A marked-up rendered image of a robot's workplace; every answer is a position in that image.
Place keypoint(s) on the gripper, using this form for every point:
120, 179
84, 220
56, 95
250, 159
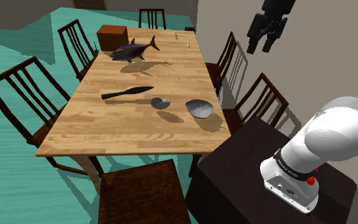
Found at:
278, 7

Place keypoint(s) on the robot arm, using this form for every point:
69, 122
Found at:
336, 130

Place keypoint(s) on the dark wooden chair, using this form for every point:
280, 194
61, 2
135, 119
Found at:
73, 40
141, 195
214, 71
152, 17
259, 96
8, 83

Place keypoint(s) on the small tan stick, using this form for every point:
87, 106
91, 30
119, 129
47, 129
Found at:
176, 36
188, 45

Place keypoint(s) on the grey leaf-shaped dish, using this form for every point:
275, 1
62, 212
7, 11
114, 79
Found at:
198, 108

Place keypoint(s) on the wooden dining table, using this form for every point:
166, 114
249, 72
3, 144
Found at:
166, 77

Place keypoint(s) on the grey seashell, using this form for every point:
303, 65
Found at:
160, 103

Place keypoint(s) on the dark fish figure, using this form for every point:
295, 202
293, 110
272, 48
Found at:
129, 51

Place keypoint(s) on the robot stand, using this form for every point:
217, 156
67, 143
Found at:
234, 173

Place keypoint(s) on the black spatula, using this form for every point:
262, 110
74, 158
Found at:
129, 91

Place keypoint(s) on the brown box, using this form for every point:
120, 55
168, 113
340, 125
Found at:
112, 37

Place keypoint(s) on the brown door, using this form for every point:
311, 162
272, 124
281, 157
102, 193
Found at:
88, 3

